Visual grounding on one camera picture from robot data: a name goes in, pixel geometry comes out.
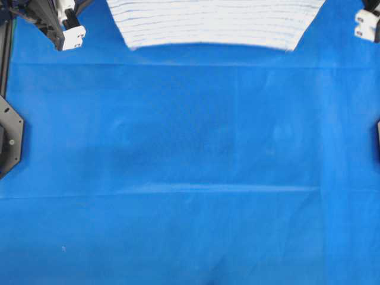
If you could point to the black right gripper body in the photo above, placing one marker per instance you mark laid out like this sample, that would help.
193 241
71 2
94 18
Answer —
367 20

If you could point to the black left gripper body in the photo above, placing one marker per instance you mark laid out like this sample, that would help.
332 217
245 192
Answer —
57 20

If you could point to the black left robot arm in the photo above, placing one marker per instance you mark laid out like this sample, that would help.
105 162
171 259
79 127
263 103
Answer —
11 122

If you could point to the black table frame rail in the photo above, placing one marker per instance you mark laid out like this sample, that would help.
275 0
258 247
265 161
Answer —
6 48

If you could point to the blue white striped towel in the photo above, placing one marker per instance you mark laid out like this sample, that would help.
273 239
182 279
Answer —
271 24

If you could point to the blue table cloth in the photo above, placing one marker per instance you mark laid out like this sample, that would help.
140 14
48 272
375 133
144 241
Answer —
194 164

